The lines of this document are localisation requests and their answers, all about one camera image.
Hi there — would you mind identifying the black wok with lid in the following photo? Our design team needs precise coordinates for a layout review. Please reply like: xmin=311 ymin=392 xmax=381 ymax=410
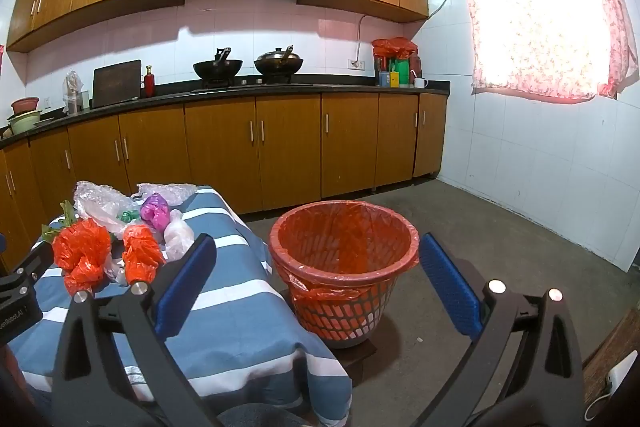
xmin=254 ymin=46 xmax=305 ymax=80

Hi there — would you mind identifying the olive green wrapper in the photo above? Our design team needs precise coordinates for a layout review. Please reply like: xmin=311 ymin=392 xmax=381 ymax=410
xmin=42 ymin=201 xmax=76 ymax=244

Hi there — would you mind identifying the orange plastic bag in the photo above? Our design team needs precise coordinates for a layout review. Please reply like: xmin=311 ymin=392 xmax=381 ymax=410
xmin=122 ymin=224 xmax=166 ymax=285
xmin=52 ymin=219 xmax=112 ymax=295

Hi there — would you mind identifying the white power cable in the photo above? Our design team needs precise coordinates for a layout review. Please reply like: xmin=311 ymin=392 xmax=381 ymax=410
xmin=355 ymin=14 xmax=372 ymax=68

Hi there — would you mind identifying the orange plastic mesh basket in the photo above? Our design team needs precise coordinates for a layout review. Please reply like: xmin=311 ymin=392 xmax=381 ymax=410
xmin=269 ymin=201 xmax=421 ymax=349

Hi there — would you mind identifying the clear bag with jar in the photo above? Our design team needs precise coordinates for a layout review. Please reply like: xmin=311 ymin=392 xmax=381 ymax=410
xmin=62 ymin=69 xmax=85 ymax=114

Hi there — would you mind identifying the black kitchen countertop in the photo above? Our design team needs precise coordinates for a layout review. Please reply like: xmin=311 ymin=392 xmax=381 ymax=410
xmin=0 ymin=79 xmax=451 ymax=151

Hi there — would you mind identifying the gas stove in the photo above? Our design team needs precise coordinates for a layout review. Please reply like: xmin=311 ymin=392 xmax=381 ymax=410
xmin=192 ymin=77 xmax=313 ymax=94

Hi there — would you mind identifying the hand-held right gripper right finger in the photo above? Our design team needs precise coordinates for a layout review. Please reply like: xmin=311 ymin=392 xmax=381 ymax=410
xmin=415 ymin=232 xmax=588 ymax=427

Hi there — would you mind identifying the floral window curtain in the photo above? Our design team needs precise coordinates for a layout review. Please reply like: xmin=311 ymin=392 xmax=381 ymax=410
xmin=454 ymin=0 xmax=640 ymax=102

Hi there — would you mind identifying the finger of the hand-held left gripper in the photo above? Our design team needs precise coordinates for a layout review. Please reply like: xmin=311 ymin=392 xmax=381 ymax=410
xmin=13 ymin=246 xmax=56 ymax=282

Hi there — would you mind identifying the purple plastic bag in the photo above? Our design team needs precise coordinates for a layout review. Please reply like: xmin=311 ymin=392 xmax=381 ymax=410
xmin=141 ymin=193 xmax=171 ymax=232

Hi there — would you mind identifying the orange bin liner bag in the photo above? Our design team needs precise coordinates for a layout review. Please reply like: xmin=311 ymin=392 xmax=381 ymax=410
xmin=270 ymin=201 xmax=420 ymax=308

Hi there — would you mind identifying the white charger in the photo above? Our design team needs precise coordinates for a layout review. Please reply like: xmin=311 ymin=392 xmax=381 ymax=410
xmin=606 ymin=364 xmax=632 ymax=395

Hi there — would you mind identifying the small white plastic bag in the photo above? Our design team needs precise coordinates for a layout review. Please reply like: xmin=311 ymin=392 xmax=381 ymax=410
xmin=102 ymin=252 xmax=128 ymax=286

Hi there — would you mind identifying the red plastic bag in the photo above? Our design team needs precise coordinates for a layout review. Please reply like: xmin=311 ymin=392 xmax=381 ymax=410
xmin=372 ymin=38 xmax=418 ymax=62

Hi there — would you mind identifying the clear bubble wrap sheet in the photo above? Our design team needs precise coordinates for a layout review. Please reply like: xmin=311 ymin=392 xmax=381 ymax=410
xmin=74 ymin=181 xmax=133 ymax=218
xmin=137 ymin=183 xmax=198 ymax=208

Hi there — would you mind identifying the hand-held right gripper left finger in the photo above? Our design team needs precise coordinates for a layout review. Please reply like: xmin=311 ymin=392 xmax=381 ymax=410
xmin=50 ymin=233 xmax=221 ymax=427

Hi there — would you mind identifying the blue striped tablecloth table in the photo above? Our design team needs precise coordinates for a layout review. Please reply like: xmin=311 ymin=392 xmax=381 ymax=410
xmin=7 ymin=186 xmax=353 ymax=425

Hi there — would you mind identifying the wooden base cabinet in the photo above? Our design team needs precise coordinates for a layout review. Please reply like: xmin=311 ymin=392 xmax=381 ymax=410
xmin=0 ymin=93 xmax=448 ymax=260

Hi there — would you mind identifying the dark cutting board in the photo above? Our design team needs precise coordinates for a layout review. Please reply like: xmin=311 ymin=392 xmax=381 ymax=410
xmin=92 ymin=60 xmax=143 ymax=108

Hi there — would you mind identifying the green box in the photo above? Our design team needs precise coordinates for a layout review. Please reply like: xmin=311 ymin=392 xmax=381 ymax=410
xmin=390 ymin=59 xmax=411 ymax=86

